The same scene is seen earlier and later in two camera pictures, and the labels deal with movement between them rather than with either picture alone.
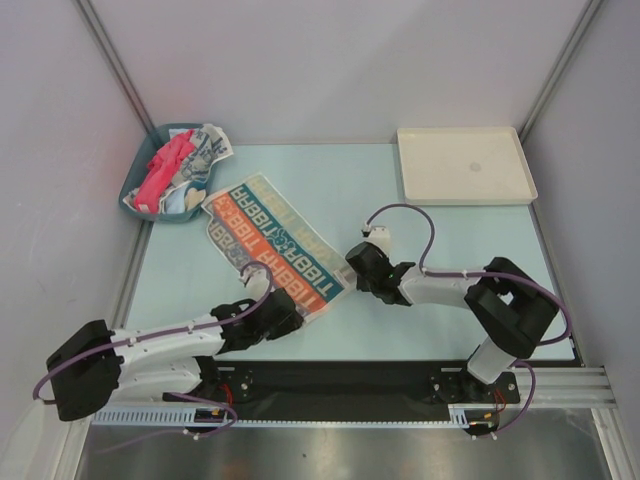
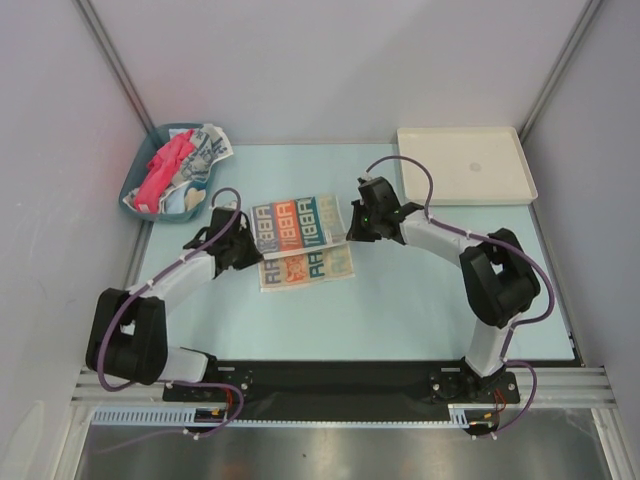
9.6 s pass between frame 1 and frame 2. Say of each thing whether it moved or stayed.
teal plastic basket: stayed
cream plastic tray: stayed
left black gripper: moved
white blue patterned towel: stayed
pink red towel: stayed
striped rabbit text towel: moved
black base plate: stayed
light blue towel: stayed
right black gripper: moved
